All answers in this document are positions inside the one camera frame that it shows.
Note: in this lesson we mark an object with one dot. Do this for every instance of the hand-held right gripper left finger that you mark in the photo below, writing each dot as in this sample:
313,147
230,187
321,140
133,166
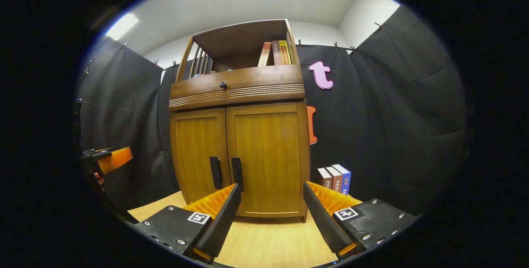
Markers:
225,214

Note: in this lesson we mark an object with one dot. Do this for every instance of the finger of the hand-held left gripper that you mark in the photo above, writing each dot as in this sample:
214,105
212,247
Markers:
117,158
99,178

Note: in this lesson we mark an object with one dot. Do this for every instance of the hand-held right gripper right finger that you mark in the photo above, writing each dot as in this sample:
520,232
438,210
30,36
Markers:
320,218

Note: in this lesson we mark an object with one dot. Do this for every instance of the wooden cabinet door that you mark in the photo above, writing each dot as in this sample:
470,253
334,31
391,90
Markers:
268,148
194,148

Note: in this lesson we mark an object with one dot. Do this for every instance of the wooden double-door shoe cabinet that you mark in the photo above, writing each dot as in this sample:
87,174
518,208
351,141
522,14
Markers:
235,40

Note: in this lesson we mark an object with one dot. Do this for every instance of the dark brown book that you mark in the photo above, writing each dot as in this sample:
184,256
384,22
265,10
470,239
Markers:
324,179

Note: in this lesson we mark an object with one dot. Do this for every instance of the reddish brown book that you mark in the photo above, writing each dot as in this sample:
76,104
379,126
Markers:
335,181

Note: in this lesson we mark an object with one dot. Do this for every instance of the blue book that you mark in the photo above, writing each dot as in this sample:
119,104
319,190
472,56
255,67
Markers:
345,181

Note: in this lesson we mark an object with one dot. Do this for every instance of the black backdrop cloth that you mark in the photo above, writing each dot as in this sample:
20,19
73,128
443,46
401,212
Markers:
392,115

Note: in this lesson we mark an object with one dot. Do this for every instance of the small ceiling light panel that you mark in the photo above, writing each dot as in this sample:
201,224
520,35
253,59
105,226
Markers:
122,27

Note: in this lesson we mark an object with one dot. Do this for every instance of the beige book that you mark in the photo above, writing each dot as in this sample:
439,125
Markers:
264,55

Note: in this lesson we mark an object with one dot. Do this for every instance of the yellow book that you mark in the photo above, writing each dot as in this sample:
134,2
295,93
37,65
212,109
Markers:
285,52

